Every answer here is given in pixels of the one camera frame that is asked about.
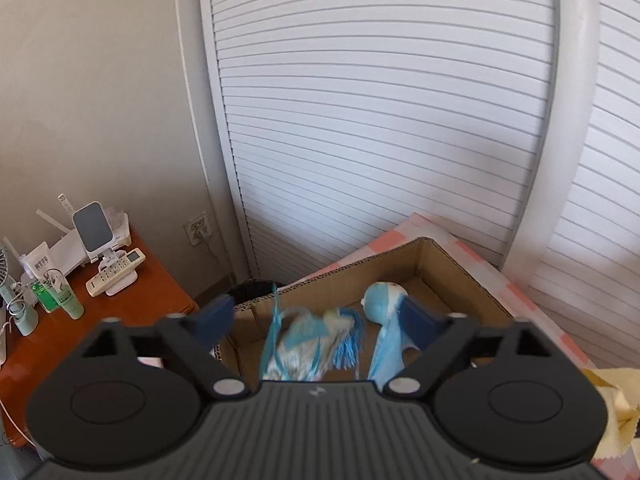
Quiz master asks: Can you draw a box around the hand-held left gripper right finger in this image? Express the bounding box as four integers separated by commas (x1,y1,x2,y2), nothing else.
381,296,559,395

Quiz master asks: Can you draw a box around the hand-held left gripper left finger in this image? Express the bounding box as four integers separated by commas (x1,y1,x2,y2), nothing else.
75,295,251,401

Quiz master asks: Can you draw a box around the blue face mask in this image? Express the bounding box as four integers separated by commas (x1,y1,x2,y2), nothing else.
367,305,426,394

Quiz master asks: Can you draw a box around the blue soft doll head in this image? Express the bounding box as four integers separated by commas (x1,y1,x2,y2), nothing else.
361,282,409,324

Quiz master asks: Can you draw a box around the brown cardboard box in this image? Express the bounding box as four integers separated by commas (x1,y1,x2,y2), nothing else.
215,236,516,391

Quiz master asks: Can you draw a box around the floral pouch with blue tassel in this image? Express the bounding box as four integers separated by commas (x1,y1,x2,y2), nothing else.
259,282,366,382

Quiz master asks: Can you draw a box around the yellow cloth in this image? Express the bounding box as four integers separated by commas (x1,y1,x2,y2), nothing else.
582,367,640,461

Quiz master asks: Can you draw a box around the wooden nightstand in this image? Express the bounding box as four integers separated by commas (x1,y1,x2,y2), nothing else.
0,232,201,457

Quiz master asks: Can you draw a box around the white remote control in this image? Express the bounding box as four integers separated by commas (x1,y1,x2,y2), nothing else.
86,250,147,297

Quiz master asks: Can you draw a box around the green tube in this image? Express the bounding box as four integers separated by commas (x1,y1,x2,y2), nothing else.
31,272,85,320

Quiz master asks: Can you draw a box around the white phone stand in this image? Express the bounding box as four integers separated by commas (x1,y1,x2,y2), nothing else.
71,201,141,297

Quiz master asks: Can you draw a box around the white router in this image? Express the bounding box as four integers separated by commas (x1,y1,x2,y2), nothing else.
35,192,132,277

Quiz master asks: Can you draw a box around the white tube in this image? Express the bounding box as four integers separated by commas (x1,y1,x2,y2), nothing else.
22,241,54,281

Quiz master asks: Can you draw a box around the small green desk fan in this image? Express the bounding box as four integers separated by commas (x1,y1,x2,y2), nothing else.
0,240,39,336

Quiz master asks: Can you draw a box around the white louvered wardrobe door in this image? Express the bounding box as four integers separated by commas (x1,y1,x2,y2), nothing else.
500,0,640,372
197,0,571,287

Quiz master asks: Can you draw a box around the white wall socket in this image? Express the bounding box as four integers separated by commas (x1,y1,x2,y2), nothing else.
184,212,214,246

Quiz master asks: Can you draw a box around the white cable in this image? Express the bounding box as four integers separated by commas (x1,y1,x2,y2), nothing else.
0,399,37,452

